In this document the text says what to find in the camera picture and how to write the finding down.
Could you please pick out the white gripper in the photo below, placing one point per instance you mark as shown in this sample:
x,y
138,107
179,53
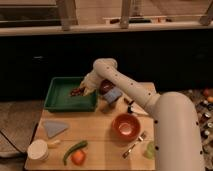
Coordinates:
x,y
91,82

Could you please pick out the dark red grapes bunch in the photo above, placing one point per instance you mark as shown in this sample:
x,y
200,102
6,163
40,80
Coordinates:
x,y
77,92

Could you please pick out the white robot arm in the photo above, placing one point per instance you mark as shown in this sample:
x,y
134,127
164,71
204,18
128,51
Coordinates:
x,y
177,139

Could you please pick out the green plastic tray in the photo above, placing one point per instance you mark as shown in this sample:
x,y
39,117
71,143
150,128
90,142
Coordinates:
x,y
58,98

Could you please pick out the dark brown bowl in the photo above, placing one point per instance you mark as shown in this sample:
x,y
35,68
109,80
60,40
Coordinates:
x,y
105,86

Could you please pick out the blue sponge block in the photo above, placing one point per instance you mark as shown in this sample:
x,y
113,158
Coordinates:
x,y
112,95

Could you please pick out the orange red bowl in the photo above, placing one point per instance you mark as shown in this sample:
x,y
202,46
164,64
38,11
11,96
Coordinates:
x,y
126,127

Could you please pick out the blue triangular cloth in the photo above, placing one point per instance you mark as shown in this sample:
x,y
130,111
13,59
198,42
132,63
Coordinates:
x,y
54,128

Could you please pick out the green cucumber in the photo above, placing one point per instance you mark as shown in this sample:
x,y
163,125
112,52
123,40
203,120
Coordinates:
x,y
74,148

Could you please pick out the wooden table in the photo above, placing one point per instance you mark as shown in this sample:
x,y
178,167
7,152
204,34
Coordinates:
x,y
104,150

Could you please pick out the small yellow banana piece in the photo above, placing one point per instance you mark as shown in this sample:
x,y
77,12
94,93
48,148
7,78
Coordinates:
x,y
53,144

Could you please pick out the metal fork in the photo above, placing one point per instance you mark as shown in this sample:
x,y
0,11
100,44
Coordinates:
x,y
140,138

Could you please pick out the orange carrot piece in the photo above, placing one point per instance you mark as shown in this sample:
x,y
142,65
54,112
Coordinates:
x,y
78,157

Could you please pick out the white round container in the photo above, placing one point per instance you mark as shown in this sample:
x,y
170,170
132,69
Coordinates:
x,y
38,150

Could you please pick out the black handled brush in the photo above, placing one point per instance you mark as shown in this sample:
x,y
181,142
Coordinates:
x,y
133,110

